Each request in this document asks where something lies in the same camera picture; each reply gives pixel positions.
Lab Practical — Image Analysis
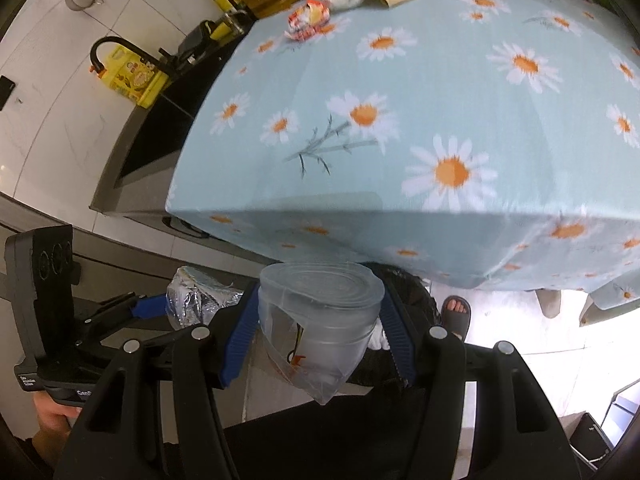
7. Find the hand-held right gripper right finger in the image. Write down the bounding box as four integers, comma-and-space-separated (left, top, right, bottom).
380, 287, 583, 480

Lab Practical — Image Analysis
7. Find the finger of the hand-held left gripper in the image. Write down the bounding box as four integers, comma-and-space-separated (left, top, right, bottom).
92, 292, 169, 334

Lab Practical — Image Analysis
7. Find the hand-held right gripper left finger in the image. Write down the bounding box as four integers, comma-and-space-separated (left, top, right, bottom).
52, 280, 263, 480

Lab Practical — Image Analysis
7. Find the silver foil bag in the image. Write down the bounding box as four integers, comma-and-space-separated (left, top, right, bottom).
166, 266, 247, 332

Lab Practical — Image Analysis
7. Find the clear plastic cup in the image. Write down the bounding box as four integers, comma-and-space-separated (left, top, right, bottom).
257, 261, 386, 405

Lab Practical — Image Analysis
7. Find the red orange wrapper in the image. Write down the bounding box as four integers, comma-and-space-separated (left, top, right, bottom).
284, 0, 332, 42

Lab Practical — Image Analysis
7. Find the person's left hand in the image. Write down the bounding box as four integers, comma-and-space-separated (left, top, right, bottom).
34, 392, 83, 443

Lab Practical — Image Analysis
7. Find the person's foot in black sandal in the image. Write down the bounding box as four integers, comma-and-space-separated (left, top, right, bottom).
439, 294, 474, 344

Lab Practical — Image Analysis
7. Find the white table leg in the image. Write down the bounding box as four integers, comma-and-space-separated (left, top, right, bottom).
536, 289, 562, 319

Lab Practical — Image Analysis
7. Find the black sink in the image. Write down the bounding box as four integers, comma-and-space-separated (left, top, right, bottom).
90, 35, 237, 222

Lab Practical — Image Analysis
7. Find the blue daisy print tablecloth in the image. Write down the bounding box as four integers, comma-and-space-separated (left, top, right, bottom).
165, 0, 640, 312

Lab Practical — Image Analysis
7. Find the dark floor box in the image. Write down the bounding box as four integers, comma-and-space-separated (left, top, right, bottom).
570, 411, 617, 464

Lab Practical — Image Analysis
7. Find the yellow dish soap bottle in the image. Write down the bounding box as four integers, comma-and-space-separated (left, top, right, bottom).
102, 44, 171, 110

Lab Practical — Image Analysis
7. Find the black faucet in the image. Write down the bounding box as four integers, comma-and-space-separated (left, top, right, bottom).
89, 36, 177, 79

